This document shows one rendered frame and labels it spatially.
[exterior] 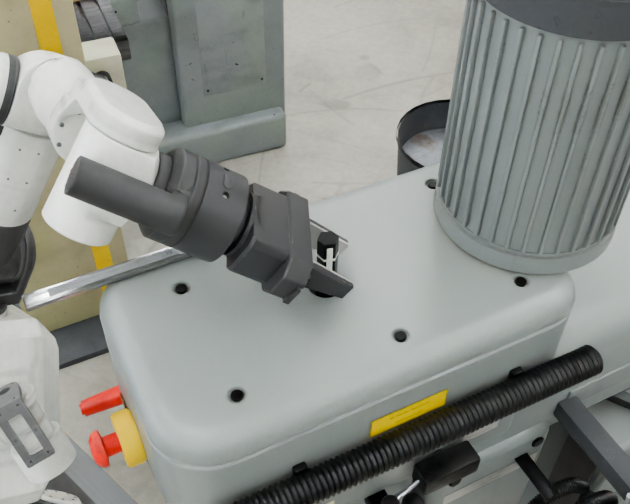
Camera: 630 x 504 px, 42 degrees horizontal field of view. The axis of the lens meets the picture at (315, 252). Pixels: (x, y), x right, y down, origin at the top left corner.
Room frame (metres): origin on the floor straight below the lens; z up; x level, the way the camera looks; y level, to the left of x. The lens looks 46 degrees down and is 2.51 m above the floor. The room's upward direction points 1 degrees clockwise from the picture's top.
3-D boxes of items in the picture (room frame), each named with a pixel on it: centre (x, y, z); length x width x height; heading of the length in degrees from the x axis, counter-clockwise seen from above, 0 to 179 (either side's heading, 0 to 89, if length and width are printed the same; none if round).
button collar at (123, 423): (0.46, 0.19, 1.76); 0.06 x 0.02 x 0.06; 28
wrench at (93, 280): (0.58, 0.18, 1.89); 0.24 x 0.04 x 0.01; 118
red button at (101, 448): (0.45, 0.21, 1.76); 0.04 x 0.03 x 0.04; 28
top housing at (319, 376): (0.57, -0.02, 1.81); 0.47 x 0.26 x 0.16; 118
